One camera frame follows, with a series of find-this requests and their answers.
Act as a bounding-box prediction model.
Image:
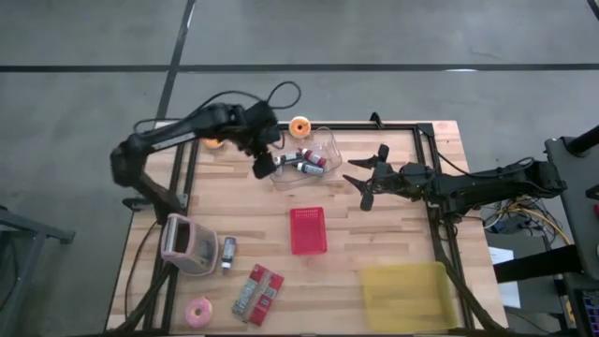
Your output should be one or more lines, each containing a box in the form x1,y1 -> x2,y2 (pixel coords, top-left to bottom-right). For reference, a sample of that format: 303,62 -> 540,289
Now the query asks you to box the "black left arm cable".
133,80 -> 302,135

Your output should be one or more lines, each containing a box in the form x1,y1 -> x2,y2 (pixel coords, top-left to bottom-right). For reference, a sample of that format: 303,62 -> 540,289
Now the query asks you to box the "pink and white basket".
160,212 -> 220,277

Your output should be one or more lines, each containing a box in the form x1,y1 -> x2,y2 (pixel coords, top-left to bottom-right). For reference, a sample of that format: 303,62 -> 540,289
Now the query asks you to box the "red snack package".
231,262 -> 285,328

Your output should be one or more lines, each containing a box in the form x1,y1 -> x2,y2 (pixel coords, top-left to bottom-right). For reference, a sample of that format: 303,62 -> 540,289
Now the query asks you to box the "grey metal stand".
0,204 -> 77,337

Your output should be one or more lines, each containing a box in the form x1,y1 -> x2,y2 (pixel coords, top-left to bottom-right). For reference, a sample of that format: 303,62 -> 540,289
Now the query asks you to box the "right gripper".
342,143 -> 416,212

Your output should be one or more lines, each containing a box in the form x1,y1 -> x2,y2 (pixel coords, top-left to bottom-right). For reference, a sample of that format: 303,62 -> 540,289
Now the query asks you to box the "red plastic basket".
288,206 -> 329,256

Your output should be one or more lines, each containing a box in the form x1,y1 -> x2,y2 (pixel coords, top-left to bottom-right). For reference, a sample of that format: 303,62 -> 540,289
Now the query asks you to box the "black flat bar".
493,244 -> 584,285

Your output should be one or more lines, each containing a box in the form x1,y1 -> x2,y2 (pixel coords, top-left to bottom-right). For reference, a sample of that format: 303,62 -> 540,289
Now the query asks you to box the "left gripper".
241,105 -> 285,181

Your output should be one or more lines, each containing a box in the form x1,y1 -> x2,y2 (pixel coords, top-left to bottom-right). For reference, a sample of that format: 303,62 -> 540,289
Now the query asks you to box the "purple food colouring bottle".
220,236 -> 238,272

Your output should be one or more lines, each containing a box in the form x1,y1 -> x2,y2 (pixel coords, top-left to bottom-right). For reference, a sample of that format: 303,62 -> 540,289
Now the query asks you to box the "grey equipment cabinet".
544,125 -> 599,282

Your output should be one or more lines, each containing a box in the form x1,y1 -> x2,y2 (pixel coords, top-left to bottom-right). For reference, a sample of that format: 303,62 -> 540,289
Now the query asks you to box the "black aluminium table frame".
110,111 -> 506,336

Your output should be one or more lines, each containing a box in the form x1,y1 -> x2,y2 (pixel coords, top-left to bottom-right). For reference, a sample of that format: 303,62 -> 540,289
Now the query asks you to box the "clear plastic bin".
269,125 -> 343,192

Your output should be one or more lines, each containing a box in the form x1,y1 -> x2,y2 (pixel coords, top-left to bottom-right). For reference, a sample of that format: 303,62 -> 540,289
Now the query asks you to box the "tangled floor cable bundle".
481,186 -> 575,247

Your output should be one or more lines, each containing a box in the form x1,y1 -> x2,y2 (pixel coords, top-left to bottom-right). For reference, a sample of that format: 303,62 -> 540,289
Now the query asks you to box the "pink donut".
184,297 -> 214,329

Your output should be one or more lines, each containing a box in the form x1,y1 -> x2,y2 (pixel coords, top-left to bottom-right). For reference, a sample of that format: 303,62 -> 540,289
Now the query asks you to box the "yellow plastic tray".
362,261 -> 458,331

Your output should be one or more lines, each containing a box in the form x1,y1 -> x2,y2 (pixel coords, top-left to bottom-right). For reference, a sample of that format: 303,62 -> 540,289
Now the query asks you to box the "black equipment cart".
554,273 -> 599,337

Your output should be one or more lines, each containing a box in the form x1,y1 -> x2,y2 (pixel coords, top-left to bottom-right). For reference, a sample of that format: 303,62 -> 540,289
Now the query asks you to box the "white paper sheet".
488,246 -> 522,310

